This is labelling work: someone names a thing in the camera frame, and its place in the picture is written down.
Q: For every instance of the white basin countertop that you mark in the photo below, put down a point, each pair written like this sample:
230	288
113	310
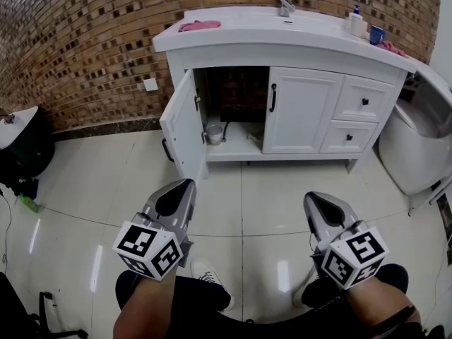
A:
247	37

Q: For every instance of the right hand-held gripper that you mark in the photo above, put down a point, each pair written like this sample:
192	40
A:
353	260

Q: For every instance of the white soap pump bottle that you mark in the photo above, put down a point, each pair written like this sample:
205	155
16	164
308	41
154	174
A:
356	23

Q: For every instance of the black drawer knob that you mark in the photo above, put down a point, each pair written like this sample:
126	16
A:
364	102
349	137

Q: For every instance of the person's left white shoe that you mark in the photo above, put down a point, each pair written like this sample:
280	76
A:
208	270

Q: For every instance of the person's left leg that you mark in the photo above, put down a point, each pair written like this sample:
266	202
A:
205	295

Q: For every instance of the black round bin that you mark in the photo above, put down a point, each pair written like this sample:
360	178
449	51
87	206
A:
35	154

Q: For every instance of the person's right leg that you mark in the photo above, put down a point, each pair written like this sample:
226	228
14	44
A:
392	277

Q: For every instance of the person's left forearm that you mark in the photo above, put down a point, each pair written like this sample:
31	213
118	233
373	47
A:
148	306

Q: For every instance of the white vanity cabinet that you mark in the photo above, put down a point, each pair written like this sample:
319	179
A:
303	161

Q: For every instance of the white large drawer front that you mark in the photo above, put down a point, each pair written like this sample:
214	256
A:
379	94

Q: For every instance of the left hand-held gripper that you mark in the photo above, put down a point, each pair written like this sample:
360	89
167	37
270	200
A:
148	249

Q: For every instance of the small white cup in cabinet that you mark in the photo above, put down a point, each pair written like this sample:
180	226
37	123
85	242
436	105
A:
214	134

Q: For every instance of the white closed cabinet panel door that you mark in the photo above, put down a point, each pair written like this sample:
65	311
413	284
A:
303	111

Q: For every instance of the person's right forearm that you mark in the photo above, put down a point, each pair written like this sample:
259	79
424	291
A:
374	309

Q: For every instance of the white round side table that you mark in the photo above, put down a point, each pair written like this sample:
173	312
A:
17	129

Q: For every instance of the blue cup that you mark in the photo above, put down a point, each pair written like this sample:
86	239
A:
377	35

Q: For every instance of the pink cloth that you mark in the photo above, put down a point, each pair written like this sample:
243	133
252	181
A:
392	47
197	25

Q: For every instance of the white small drawer front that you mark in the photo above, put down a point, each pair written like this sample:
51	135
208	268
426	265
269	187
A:
332	143

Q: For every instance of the white metal stand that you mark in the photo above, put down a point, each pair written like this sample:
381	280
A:
429	196

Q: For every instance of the person's leg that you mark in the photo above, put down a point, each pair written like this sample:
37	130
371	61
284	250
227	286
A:
392	277
205	295

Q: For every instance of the green packet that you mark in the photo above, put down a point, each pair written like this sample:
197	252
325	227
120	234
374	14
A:
29	204

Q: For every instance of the black chair base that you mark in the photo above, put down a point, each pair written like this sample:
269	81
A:
60	330

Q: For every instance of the white wall plate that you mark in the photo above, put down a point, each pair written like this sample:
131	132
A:
150	84

